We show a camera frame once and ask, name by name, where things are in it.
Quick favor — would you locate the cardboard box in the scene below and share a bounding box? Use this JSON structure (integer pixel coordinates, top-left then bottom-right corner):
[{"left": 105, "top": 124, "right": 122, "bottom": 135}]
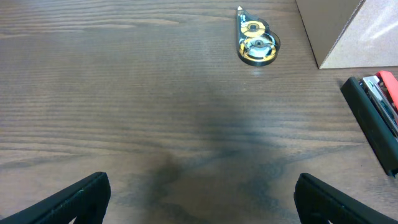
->
[{"left": 296, "top": 0, "right": 397, "bottom": 69}]

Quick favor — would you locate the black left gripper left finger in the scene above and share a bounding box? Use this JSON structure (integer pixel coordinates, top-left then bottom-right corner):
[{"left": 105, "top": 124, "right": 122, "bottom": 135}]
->
[{"left": 1, "top": 172, "right": 111, "bottom": 224}]

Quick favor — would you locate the red and black stapler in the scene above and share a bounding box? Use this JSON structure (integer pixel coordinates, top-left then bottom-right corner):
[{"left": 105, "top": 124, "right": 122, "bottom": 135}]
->
[{"left": 340, "top": 70, "right": 397, "bottom": 177}]

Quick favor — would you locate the yellow correction tape dispenser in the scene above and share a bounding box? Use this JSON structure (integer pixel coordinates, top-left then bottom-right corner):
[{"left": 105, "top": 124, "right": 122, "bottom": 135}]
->
[{"left": 236, "top": 6, "right": 281, "bottom": 67}]

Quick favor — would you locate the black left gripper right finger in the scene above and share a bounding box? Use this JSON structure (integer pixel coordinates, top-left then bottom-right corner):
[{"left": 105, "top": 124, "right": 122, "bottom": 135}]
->
[{"left": 294, "top": 173, "right": 397, "bottom": 224}]

